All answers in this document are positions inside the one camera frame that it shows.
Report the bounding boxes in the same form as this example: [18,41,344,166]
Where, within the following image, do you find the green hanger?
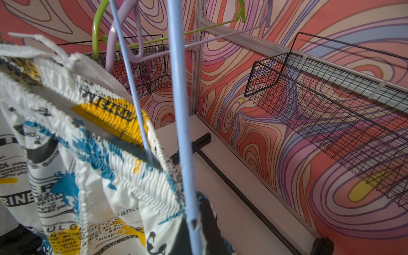
[92,0,246,60]

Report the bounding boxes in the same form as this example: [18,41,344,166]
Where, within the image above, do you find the black wire basket rear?
[244,48,408,208]

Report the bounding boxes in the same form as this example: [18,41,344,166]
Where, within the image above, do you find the light blue hanger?
[109,1,203,255]

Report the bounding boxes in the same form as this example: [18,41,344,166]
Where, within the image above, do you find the black wire basket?
[58,40,172,99]
[244,48,408,208]

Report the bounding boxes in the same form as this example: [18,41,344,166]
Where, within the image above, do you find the black clothes rack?
[170,132,335,255]

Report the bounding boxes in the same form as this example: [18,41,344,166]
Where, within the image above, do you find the black wire basket left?
[58,40,172,99]

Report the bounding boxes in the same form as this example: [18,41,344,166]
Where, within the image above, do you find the white printed graphic shorts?
[1,35,235,255]

